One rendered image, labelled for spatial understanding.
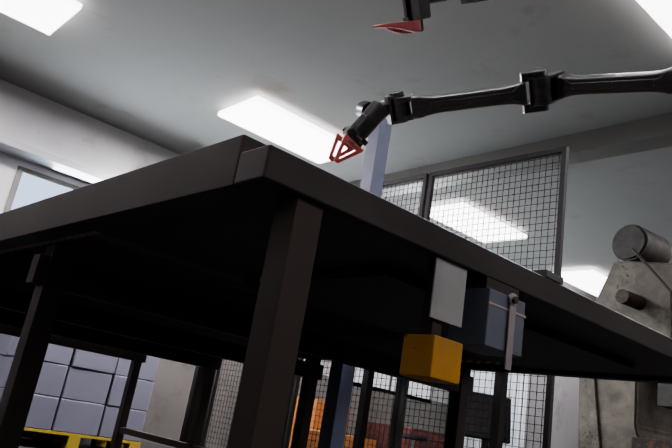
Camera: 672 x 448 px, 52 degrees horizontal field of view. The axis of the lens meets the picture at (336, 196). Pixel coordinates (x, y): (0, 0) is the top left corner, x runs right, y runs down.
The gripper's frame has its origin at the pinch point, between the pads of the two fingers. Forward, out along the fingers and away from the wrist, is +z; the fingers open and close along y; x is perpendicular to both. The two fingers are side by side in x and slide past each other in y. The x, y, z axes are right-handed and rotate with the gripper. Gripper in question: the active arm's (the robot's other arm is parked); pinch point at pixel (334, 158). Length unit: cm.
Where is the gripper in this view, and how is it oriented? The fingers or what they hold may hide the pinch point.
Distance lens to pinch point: 194.5
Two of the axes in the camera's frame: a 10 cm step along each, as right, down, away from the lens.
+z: -6.7, 7.4, -0.4
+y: -1.7, -1.1, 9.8
